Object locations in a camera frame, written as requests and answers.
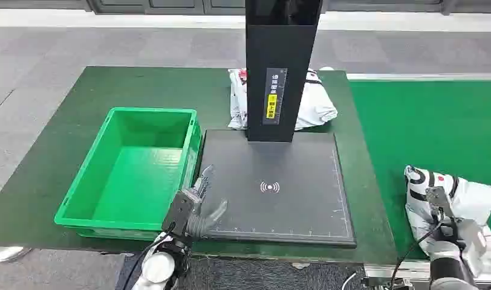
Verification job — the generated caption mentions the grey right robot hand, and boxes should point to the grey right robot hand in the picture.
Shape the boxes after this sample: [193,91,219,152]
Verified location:
[429,215,468,252]

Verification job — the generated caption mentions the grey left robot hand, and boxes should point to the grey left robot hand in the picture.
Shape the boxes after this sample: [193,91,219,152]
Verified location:
[184,164,229,241]

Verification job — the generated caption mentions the white parcel bag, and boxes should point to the white parcel bag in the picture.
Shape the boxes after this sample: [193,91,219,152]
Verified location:
[227,68,339,131]
[404,164,491,279]

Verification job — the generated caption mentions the green plastic crate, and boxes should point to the green plastic crate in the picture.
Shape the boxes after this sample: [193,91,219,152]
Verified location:
[54,106,203,241]

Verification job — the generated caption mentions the dark grey floor mat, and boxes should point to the dark grey floor mat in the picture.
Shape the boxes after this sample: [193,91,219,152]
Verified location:
[115,252,367,290]

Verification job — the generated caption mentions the black scanner stand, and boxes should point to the black scanner stand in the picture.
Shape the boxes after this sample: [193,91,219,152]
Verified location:
[197,0,357,248]

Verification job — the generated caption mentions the green conveyor belt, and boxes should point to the green conveyor belt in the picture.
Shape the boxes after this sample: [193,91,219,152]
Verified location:
[348,80,491,261]

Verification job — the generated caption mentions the black yellow scanner label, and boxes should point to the black yellow scanner label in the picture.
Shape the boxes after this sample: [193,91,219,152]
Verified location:
[263,67,288,125]

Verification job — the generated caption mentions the silver round floor object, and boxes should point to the silver round floor object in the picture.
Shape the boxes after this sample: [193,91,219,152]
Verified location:
[0,246,33,263]

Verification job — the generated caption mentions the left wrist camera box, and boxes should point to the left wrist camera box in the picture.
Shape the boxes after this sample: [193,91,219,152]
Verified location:
[162,188,201,240]

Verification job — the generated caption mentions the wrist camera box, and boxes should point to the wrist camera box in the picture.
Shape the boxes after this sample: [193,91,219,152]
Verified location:
[424,185,455,220]
[162,188,201,240]

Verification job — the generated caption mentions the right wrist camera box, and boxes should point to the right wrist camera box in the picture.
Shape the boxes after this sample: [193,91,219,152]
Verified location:
[424,185,455,220]

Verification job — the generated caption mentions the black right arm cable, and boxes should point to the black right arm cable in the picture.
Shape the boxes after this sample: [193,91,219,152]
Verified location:
[389,222,444,290]

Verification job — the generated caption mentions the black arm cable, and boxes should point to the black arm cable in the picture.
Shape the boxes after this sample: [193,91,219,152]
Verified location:
[389,222,444,290]
[122,230,175,290]

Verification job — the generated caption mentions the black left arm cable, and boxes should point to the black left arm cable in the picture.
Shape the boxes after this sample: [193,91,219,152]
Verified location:
[122,230,175,290]

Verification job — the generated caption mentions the white cable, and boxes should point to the white cable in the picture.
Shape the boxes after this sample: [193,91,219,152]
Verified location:
[340,271,359,290]

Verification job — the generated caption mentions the dark grey wall cabinet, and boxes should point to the dark grey wall cabinet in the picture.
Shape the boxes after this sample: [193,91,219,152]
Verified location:
[87,0,246,16]

